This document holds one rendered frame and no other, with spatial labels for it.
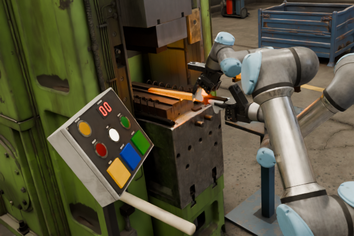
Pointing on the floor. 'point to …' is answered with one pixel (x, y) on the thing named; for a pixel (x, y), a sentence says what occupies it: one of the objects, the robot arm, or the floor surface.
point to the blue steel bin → (308, 28)
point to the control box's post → (111, 220)
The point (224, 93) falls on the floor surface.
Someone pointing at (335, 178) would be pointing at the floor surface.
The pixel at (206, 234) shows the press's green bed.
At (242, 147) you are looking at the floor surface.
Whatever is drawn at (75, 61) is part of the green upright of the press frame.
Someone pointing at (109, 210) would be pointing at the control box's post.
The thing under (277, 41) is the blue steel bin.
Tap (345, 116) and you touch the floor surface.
